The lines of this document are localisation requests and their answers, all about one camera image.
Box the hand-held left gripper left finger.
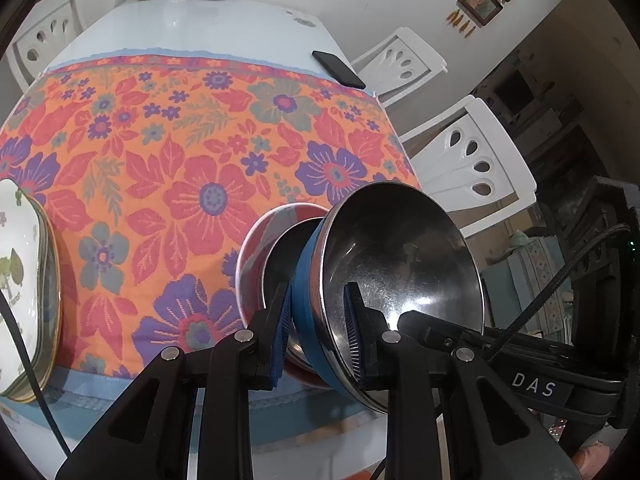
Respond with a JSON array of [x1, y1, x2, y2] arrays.
[[55, 280, 293, 480]]

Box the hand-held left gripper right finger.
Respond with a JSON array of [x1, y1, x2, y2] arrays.
[[344, 281, 583, 480]]

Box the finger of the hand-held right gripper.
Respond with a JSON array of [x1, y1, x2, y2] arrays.
[[396, 309, 566, 362]]

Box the pink bowl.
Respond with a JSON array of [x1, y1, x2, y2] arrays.
[[235, 202, 328, 333]]

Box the blue steel bowl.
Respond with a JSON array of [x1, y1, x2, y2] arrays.
[[292, 181, 486, 415]]

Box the large square forest print plate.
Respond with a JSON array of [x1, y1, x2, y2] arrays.
[[0, 205, 57, 400]]

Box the small square forest print plate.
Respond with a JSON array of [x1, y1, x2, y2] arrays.
[[0, 178, 46, 393]]

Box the pale patterned sofa cover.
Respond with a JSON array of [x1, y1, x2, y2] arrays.
[[480, 230, 576, 346]]

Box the white chair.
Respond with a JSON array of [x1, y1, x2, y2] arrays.
[[10, 0, 83, 91], [397, 95, 538, 238], [350, 27, 448, 108]]

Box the floral orange tablecloth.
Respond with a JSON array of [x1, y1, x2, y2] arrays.
[[0, 47, 423, 441]]

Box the black smartphone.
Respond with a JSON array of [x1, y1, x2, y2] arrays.
[[311, 50, 367, 90]]

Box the yellow hanging ornaments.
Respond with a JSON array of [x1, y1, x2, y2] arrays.
[[445, 7, 476, 38]]

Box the black braided right gripper cable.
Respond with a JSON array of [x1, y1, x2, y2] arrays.
[[487, 224, 631, 361]]

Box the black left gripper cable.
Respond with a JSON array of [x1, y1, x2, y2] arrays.
[[0, 290, 72, 456]]

